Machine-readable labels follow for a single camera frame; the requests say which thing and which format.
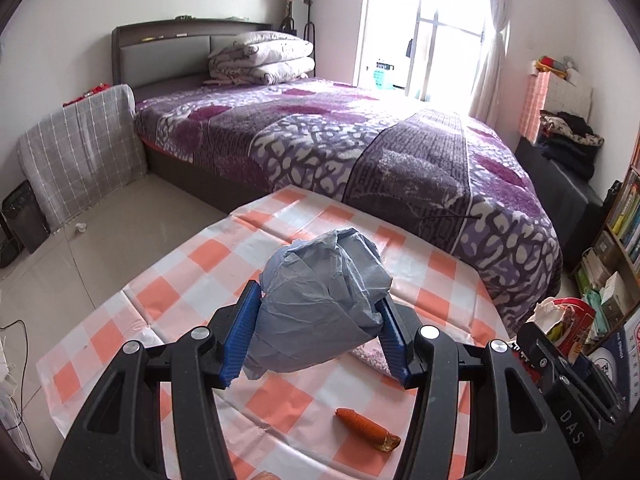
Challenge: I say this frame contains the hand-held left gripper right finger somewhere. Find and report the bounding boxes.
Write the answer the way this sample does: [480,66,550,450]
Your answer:
[380,295,583,480]

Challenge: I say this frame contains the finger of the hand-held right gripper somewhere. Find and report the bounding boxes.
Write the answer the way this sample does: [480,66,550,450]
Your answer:
[580,355,623,408]
[517,322,618,423]

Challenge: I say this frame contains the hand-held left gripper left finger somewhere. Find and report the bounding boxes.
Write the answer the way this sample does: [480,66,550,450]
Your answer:
[50,282,261,480]

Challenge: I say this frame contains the red torn carton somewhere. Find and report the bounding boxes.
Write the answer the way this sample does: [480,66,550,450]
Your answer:
[529,296,597,361]

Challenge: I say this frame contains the blue-grey plastic bag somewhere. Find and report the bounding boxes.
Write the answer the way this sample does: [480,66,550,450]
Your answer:
[242,227,393,381]

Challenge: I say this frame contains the pink lace cloth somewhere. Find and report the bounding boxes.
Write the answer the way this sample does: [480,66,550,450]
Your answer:
[350,342,398,376]

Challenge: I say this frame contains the blue and white carton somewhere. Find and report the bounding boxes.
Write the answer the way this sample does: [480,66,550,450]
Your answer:
[587,305,640,411]

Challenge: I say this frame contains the orange checked tablecloth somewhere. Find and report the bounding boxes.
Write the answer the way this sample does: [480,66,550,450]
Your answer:
[37,185,511,480]

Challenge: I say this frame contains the orange sausage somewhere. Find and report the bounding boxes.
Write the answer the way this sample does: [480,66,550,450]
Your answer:
[335,408,402,453]

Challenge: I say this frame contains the tissue box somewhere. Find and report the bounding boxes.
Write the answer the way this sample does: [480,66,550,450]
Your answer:
[600,272,632,311]

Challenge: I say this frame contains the wooden bookshelf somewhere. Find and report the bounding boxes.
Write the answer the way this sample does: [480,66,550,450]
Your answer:
[575,135,640,356]

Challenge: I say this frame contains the black storage bench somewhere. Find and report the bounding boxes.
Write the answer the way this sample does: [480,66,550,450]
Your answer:
[515,137,603,271]

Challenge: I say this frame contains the rows of books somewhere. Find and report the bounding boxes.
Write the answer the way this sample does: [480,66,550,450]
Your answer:
[607,170,640,266]

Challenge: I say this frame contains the black bag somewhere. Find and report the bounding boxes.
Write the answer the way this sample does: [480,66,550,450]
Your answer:
[602,180,623,221]

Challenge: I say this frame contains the bed with purple blanket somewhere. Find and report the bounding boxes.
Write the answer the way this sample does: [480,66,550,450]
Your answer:
[135,80,563,336]

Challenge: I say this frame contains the pile of dark clothes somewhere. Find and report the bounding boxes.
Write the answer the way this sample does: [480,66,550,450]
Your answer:
[537,112,606,181]

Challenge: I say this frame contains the grey checked cushion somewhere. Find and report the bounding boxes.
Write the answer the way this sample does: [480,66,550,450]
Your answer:
[17,84,148,231]

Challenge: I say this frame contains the pink drawer cabinet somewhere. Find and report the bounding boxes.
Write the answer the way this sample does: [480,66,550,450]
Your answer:
[520,70,593,141]

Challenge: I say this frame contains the teal plastic basket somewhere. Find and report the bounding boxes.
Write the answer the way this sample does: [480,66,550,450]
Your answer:
[372,62,396,91]

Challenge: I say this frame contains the folded white quilt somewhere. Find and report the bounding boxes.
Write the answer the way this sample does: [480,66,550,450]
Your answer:
[207,31,316,86]

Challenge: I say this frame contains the red cloth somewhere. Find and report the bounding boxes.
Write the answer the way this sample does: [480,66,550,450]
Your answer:
[62,82,111,108]

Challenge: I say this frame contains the plush toys pile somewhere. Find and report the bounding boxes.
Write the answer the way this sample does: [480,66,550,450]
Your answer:
[532,55,581,81]

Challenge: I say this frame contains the dark wooden bed headboard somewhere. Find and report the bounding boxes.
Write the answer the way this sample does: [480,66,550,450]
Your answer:
[111,19,273,106]

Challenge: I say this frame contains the white curtain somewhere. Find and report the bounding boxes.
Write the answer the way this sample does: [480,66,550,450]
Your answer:
[467,0,516,121]

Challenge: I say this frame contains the balcony glass door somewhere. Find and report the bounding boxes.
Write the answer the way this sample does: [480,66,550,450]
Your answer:
[352,0,493,106]

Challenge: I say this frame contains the black cable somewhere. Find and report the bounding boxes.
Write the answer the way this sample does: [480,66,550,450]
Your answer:
[0,320,31,431]

